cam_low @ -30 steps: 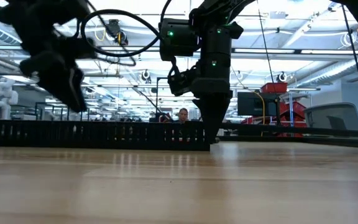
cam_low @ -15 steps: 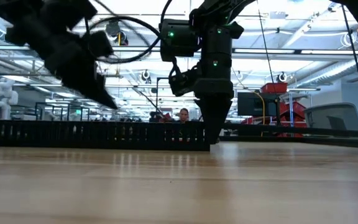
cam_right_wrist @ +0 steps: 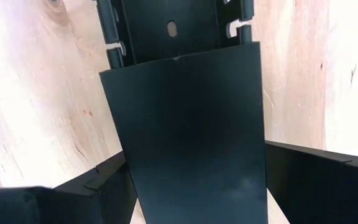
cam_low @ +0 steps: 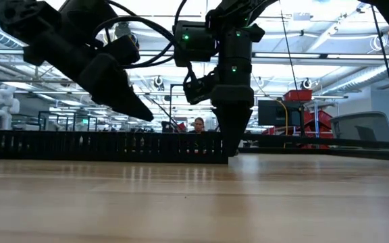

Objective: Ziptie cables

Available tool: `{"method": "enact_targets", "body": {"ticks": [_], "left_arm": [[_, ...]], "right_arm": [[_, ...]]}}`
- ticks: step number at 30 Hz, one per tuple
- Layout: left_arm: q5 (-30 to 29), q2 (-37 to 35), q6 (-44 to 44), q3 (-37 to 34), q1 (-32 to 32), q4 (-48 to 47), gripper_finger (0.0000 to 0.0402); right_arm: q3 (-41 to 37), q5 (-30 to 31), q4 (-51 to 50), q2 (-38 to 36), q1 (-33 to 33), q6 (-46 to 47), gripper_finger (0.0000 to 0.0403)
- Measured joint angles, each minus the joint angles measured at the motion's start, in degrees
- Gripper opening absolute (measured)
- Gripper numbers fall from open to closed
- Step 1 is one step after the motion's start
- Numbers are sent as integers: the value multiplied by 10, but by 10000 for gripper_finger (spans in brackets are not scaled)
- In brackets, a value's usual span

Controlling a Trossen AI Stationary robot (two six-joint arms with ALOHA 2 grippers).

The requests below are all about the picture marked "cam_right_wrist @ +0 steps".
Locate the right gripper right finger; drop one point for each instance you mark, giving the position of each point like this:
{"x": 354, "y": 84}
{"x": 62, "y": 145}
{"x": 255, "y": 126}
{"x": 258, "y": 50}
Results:
{"x": 322, "y": 193}

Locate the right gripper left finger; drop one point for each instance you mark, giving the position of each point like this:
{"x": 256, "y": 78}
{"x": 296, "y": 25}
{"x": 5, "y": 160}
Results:
{"x": 57, "y": 207}

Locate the black duct cover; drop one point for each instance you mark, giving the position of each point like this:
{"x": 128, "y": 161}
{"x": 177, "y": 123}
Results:
{"x": 191, "y": 140}

